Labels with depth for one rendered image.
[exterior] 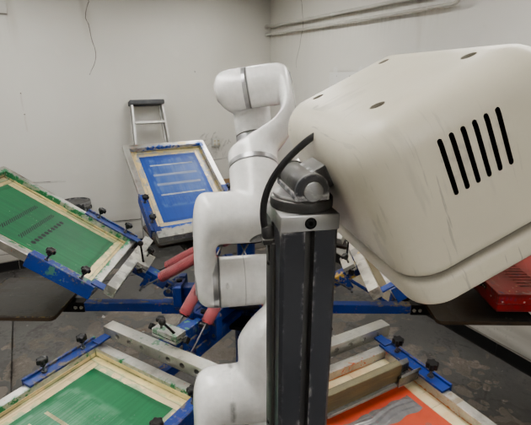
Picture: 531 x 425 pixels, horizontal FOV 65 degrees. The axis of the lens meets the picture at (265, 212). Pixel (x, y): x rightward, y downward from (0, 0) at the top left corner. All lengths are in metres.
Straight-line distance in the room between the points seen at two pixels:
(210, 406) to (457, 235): 0.51
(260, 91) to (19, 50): 4.31
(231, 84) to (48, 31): 4.28
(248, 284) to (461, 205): 0.44
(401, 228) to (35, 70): 4.79
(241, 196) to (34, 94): 4.41
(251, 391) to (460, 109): 0.54
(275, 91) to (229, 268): 0.32
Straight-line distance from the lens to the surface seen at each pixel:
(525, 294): 2.19
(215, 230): 0.63
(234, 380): 0.71
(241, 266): 0.68
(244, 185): 0.66
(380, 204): 0.28
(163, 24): 5.21
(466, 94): 0.29
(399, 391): 1.68
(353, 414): 1.56
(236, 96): 0.78
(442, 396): 1.66
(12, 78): 4.97
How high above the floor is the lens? 2.01
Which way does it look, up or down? 18 degrees down
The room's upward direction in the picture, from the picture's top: straight up
